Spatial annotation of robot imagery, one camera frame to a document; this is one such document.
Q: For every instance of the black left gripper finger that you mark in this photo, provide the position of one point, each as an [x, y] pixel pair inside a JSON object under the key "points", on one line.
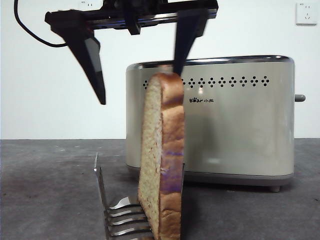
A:
{"points": [[186, 37], [80, 50]]}

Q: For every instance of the brown-crusted bread slice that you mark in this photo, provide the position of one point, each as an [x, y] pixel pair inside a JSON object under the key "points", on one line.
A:
{"points": [[172, 140]]}

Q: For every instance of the grey toaster lever knob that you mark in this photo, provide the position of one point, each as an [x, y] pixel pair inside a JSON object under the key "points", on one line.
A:
{"points": [[300, 98]]}

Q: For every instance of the cream two-slot toaster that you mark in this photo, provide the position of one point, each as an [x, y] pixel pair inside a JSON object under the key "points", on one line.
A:
{"points": [[237, 130]]}

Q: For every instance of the stainless steel bread rack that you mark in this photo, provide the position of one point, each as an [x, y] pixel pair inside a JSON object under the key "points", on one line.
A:
{"points": [[120, 212]]}

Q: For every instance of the white wall socket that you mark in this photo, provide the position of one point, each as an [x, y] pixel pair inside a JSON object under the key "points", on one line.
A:
{"points": [[306, 13], [91, 2]]}

